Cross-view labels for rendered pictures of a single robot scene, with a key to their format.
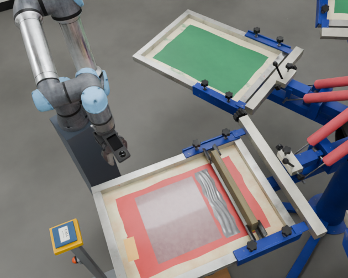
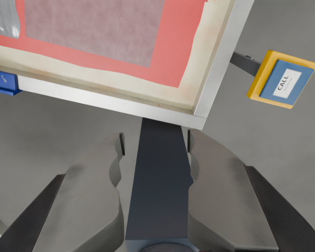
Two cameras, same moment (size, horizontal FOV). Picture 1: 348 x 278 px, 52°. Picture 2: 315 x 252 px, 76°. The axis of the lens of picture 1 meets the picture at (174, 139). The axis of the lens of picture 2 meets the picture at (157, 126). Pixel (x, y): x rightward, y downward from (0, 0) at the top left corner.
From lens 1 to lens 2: 1.26 m
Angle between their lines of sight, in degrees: 18
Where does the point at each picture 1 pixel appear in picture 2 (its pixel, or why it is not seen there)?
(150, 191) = (116, 60)
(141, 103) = not seen: hidden behind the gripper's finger
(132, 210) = (166, 48)
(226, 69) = not seen: outside the picture
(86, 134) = (162, 224)
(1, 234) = (249, 145)
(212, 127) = (28, 125)
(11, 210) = not seen: hidden behind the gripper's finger
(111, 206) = (192, 80)
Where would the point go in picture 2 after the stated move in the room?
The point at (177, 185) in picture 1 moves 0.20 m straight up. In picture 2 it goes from (62, 37) to (7, 47)
